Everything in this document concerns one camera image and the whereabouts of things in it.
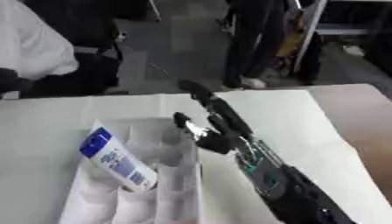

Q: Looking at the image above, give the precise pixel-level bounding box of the standing person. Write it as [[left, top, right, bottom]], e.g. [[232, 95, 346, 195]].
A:
[[219, 0, 325, 89]]

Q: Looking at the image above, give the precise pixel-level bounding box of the white and blue tube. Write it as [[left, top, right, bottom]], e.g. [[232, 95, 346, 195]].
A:
[[78, 119, 159, 193]]

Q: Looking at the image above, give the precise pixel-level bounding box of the white open box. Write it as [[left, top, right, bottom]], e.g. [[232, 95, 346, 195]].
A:
[[56, 116, 204, 224]]

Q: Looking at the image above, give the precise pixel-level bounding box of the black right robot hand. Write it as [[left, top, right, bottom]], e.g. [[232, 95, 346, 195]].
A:
[[171, 80, 255, 156]]

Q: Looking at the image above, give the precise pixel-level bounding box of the seated person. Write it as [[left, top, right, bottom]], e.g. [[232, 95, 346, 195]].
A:
[[0, 0, 155, 100]]

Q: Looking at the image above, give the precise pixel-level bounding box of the white board with yellow frame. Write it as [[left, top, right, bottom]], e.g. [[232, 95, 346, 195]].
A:
[[274, 0, 330, 74]]

